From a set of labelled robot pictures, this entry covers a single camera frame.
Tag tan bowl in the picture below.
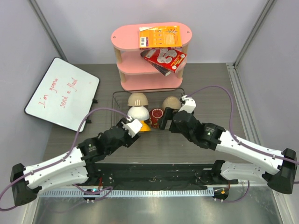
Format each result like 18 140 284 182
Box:
162 96 181 111

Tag red patterned bowl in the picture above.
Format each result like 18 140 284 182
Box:
149 108 164 128

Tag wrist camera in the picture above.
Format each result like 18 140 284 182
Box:
179 95 196 113
122 118 142 138

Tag white slotted cable duct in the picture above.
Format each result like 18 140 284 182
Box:
40 188 214 198

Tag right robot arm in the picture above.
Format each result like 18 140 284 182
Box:
158 107 298 194

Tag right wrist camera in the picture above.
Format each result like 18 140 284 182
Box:
179 95 196 113

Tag red book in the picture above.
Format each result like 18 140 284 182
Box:
140 49 187 76

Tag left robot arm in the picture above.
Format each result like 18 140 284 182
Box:
10 118 142 206

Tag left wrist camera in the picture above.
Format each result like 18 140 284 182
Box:
122 118 142 138

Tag orange book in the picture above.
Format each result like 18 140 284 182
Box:
139 26 182 49

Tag pink three-tier shelf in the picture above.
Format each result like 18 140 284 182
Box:
111 22 192 91

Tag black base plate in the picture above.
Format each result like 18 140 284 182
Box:
83 160 238 191

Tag beige speckled bowl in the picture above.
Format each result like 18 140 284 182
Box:
128 93 149 106

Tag yellow bowl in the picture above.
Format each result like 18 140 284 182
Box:
140 120 151 132

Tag black wire dish rack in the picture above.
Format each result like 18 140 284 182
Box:
112 88 185 131

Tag white ribbed bowl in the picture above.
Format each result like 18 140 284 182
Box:
127 106 150 121

